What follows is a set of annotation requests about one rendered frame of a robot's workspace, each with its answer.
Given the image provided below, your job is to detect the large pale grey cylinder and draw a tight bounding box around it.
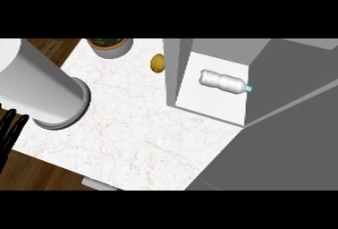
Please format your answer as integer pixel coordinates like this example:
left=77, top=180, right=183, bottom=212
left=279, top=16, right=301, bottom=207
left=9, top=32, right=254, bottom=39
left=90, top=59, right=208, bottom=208
left=0, top=38, right=93, bottom=131

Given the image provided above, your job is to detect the potted plant in terracotta pot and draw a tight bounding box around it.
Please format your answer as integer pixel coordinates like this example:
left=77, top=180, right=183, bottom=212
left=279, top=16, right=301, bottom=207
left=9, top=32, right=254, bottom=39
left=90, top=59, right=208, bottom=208
left=86, top=38, right=135, bottom=60

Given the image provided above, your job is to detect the yellow-brown potato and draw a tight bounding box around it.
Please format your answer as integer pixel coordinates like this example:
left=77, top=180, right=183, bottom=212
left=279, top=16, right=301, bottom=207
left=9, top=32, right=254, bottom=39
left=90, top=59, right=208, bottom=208
left=149, top=53, right=167, bottom=74

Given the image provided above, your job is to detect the clear plastic water bottle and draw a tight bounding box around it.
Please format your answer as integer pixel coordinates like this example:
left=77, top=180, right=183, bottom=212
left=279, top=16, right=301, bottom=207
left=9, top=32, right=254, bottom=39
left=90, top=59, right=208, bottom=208
left=198, top=69, right=256, bottom=96

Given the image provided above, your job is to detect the grey cabinet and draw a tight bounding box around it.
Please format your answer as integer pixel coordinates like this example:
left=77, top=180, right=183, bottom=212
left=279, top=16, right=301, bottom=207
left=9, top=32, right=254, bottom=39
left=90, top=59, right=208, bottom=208
left=163, top=38, right=338, bottom=129

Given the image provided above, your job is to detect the pale grey block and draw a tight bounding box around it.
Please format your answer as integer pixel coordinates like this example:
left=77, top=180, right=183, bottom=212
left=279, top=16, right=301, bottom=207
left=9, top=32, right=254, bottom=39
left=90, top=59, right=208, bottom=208
left=81, top=176, right=121, bottom=191

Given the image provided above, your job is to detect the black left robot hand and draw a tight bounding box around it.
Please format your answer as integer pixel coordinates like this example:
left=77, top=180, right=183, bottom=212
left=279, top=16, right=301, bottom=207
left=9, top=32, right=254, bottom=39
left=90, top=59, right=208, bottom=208
left=0, top=102, right=31, bottom=174

